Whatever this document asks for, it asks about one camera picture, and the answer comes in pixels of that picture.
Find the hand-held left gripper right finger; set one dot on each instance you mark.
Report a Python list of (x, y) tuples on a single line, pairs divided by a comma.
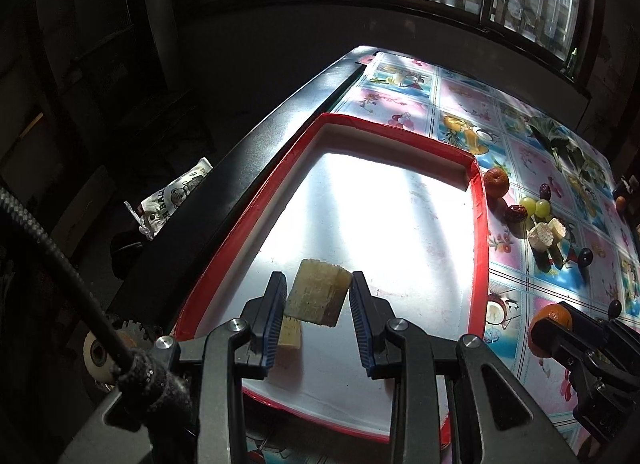
[(361, 325)]

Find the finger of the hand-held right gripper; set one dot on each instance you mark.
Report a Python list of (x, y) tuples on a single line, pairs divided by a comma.
[(612, 339), (570, 354)]

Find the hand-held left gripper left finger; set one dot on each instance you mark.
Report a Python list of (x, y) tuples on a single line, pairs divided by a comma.
[(274, 325)]

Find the small yellow sugarcane piece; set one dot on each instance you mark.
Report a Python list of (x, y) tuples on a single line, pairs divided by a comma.
[(291, 337)]

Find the orange mandarin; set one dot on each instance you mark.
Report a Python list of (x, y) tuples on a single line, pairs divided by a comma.
[(554, 316)]

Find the large sugarcane chunk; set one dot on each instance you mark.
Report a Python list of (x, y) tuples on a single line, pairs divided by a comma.
[(315, 294)]

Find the dark purple grape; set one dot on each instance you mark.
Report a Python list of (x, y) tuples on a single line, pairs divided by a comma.
[(585, 257)]

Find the red rimmed white tray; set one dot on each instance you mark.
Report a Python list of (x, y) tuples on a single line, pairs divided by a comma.
[(375, 219)]

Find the dark plum near edge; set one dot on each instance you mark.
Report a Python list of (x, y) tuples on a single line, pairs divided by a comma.
[(615, 308)]

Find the white sugarcane piece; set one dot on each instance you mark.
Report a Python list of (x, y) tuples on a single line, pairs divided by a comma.
[(558, 229)]

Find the green grape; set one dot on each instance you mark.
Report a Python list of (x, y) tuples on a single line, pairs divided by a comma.
[(527, 204), (543, 208)]

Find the small dark container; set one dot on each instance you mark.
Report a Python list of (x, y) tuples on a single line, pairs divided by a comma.
[(627, 191)]

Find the black table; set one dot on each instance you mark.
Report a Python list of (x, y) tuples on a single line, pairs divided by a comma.
[(240, 168)]

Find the dark red jujube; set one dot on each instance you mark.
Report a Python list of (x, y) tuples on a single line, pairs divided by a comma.
[(544, 190)]

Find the printed snack packet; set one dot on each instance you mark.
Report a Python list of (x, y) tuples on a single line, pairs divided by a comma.
[(175, 191)]

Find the small green leafy vegetable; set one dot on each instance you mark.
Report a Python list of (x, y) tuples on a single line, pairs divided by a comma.
[(582, 163)]

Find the white caster wheel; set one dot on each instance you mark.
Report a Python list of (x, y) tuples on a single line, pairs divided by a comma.
[(95, 354)]

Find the reddish tangerine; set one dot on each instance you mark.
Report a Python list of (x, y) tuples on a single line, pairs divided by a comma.
[(496, 182)]

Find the large green leafy vegetable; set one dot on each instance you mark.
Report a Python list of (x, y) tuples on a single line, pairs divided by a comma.
[(547, 136)]

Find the fruit printed tablecloth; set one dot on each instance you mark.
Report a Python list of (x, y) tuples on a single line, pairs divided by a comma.
[(460, 98)]

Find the green bottle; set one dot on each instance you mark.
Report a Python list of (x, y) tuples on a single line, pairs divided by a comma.
[(573, 61)]

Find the white pipe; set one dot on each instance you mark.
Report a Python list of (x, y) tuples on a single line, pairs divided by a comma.
[(162, 18)]

